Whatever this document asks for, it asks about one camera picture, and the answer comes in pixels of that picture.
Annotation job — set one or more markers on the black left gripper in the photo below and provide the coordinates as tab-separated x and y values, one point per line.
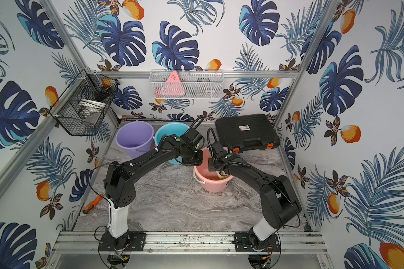
195	158

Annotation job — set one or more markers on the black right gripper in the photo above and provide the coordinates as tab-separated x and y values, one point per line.
210	166

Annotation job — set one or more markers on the pink plastic bucket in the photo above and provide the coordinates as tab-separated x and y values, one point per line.
211	181

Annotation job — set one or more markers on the teal plastic bucket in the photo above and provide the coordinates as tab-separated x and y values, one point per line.
168	137

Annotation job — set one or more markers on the yellow cleaning cloth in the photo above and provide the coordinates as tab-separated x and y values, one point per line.
222	175

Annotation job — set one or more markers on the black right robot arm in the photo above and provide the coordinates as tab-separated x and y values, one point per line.
289	201

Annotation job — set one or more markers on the purple plastic bucket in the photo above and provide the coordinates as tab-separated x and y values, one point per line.
135	138

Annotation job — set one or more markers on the black plastic tool case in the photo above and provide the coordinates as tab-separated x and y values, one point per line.
247	132

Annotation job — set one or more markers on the pink triangular item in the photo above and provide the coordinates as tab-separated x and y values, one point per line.
172	87

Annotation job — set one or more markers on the clear wall shelf basket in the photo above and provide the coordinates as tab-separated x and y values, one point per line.
198	84

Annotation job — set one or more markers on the orange handled screwdriver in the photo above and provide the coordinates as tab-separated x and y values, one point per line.
92	205

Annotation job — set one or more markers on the black wire basket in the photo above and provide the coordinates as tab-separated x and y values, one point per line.
81	109

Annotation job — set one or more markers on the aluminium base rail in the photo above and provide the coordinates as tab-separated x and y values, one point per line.
192	243

